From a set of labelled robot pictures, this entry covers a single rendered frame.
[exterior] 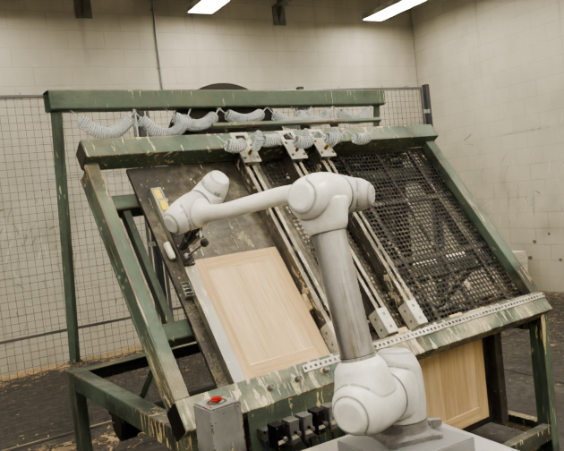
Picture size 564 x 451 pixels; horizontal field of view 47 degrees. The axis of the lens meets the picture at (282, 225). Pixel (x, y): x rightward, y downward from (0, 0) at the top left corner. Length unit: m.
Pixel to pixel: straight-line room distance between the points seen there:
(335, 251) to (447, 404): 1.88
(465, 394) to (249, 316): 1.45
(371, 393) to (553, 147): 6.73
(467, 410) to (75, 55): 5.65
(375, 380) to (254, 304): 1.01
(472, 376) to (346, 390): 1.94
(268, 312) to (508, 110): 6.42
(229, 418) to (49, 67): 5.85
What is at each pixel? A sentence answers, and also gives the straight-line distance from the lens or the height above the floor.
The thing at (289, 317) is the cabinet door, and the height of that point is 1.06.
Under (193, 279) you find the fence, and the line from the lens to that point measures 2.66.
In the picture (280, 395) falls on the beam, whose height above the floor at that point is 0.83.
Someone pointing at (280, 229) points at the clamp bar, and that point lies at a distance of 2.96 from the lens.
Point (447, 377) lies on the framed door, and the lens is 3.55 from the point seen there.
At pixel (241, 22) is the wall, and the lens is 8.47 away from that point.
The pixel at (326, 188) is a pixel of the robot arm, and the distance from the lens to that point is 1.82.
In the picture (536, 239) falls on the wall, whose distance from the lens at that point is 8.60.
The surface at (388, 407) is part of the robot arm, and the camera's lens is 1.86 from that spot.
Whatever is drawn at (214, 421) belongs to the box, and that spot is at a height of 0.89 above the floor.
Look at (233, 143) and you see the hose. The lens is 3.00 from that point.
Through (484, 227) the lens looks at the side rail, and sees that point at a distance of 3.85.
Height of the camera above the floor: 1.60
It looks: 3 degrees down
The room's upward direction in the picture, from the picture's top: 6 degrees counter-clockwise
